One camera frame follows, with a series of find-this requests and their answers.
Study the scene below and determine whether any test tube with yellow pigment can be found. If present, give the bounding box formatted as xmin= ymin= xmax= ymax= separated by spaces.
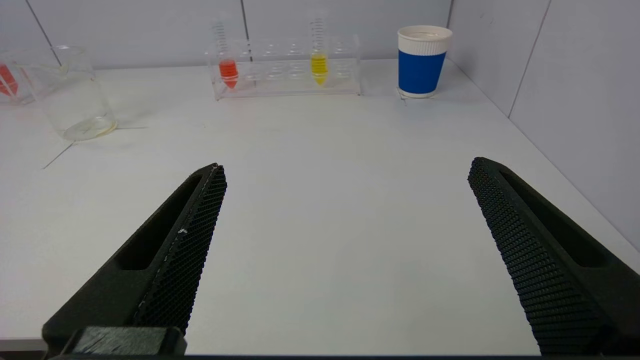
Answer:
xmin=307 ymin=10 xmax=331 ymax=87

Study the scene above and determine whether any blue white paper cup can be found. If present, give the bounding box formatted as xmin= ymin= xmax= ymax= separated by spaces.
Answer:
xmin=397 ymin=25 xmax=454 ymax=99

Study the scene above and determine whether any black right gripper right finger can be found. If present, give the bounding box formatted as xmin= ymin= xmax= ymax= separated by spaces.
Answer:
xmin=467 ymin=157 xmax=640 ymax=357

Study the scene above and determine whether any clear glass beaker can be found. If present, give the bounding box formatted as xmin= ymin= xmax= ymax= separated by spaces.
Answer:
xmin=20 ymin=45 xmax=118 ymax=142

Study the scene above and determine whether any clear acrylic test tube rack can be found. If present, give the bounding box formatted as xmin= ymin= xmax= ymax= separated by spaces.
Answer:
xmin=205 ymin=35 xmax=362 ymax=101
xmin=0 ymin=50 xmax=36 ymax=106

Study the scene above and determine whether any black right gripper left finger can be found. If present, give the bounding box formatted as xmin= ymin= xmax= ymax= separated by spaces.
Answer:
xmin=42 ymin=163 xmax=228 ymax=358

